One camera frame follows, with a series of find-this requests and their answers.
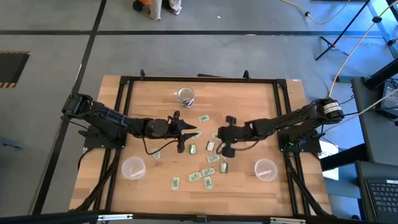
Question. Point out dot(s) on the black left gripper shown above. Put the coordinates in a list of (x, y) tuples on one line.
[(161, 128)]

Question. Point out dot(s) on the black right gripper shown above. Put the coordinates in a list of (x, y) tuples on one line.
[(233, 133)]

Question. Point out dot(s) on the green white sweetener packet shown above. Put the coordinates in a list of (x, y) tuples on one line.
[(155, 153), (175, 183), (203, 118), (208, 182), (208, 171), (195, 176), (197, 134), (210, 145), (213, 158)]

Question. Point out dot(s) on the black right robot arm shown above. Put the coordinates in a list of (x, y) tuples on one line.
[(280, 123)]

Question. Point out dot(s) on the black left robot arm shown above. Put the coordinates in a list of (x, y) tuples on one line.
[(105, 119)]

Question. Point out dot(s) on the blue white leaf mug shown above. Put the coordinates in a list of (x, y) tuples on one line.
[(186, 99)]

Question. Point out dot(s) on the clear plastic bin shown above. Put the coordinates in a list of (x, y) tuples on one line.
[(265, 171), (133, 169)]

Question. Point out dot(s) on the white paper sheet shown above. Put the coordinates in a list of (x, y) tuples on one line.
[(329, 149)]

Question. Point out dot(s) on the silver bar clamp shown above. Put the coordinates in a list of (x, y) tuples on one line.
[(115, 217), (287, 220)]

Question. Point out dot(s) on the person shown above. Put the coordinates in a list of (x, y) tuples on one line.
[(155, 9)]

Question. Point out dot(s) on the grey desk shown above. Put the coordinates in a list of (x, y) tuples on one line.
[(370, 140)]

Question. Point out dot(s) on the black tripod stand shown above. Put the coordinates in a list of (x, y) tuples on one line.
[(342, 30)]

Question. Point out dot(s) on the black electronic device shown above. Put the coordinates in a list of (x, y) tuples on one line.
[(390, 99)]

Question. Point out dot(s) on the black overhead rig bar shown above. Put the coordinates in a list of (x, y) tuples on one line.
[(46, 217)]

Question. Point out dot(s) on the black laptop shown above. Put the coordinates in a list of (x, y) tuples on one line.
[(384, 199)]

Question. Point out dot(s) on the black orange striped mat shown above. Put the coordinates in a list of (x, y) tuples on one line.
[(12, 68)]

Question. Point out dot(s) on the black table frame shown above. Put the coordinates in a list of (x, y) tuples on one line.
[(202, 80)]

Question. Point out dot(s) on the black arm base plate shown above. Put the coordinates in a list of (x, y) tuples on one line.
[(93, 140), (306, 144)]

